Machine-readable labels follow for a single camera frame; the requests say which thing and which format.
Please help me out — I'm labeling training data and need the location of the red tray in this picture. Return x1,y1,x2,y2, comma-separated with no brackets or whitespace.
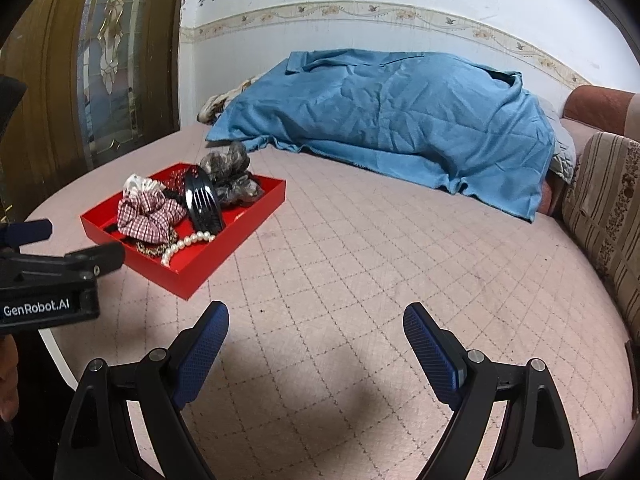
80,162,287,301

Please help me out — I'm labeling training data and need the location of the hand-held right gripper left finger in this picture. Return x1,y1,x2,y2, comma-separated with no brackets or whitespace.
52,301,231,480

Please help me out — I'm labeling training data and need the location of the red plaid scrunchie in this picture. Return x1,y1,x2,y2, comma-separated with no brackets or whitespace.
117,191,187,242

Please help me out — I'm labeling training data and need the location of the white scrunchie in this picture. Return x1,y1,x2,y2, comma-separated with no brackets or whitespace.
123,173,167,198

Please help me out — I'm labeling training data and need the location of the person's left hand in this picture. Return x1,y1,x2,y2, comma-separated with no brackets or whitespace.
0,335,20,422

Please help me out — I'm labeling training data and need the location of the blue blanket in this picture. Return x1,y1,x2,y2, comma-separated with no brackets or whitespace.
205,49,557,223

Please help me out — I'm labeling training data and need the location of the pink quilted bed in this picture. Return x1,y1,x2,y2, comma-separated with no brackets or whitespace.
22,125,633,480

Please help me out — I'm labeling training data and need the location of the striped beige sofa cushion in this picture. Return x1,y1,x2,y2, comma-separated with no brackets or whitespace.
561,131,640,343

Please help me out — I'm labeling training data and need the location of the floral patterned blanket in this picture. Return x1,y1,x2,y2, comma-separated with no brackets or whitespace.
196,75,266,123

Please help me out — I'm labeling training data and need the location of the brown cushion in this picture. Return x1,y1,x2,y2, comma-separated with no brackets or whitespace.
562,85,640,133

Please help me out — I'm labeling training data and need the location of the red dotted scrunchie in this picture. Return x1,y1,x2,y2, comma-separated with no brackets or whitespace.
162,169,193,196

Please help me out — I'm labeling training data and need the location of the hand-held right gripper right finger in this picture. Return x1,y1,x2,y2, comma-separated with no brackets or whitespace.
402,302,583,480

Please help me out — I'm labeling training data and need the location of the dark gold bead bracelet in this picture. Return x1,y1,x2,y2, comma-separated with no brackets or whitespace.
136,227,178,260

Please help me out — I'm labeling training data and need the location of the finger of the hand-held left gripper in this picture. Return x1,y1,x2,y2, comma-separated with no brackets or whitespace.
0,218,54,256
62,241,126,279

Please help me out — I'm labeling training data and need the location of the wooden door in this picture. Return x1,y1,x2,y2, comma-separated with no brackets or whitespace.
0,0,188,221

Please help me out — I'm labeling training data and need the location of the grey quilted pillow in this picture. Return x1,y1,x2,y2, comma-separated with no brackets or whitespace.
537,97,578,183

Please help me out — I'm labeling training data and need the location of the black hair clip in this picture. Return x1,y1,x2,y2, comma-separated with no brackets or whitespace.
182,170,225,236

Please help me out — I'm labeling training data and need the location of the white pearl bracelet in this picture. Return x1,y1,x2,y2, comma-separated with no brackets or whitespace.
161,230,217,268

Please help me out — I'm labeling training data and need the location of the grey fluffy scrunchie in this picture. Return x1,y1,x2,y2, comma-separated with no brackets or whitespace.
199,141,265,209

